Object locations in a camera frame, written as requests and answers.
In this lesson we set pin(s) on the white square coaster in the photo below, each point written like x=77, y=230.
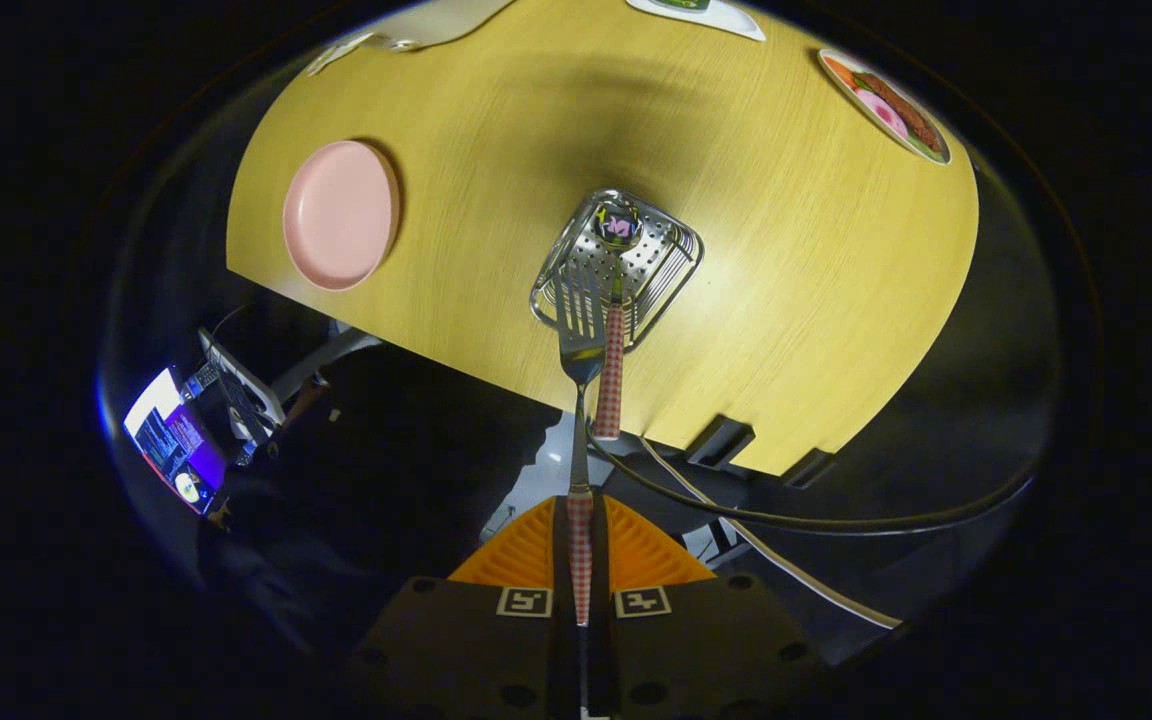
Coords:
x=726, y=18

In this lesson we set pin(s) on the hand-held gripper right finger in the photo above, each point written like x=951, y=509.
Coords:
x=602, y=560

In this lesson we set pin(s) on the open laptop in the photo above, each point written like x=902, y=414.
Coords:
x=171, y=440

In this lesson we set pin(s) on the white toaster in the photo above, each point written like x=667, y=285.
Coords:
x=446, y=20

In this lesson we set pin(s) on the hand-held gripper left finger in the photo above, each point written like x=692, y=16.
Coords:
x=560, y=560

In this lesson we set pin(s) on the black table bracket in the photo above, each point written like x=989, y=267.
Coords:
x=721, y=440
x=808, y=468

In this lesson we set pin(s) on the oval plate of food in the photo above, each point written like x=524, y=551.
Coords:
x=886, y=105

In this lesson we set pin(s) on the square metal drain tray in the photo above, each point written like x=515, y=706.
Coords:
x=661, y=260

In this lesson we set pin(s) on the pink round plate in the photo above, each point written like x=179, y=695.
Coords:
x=341, y=215

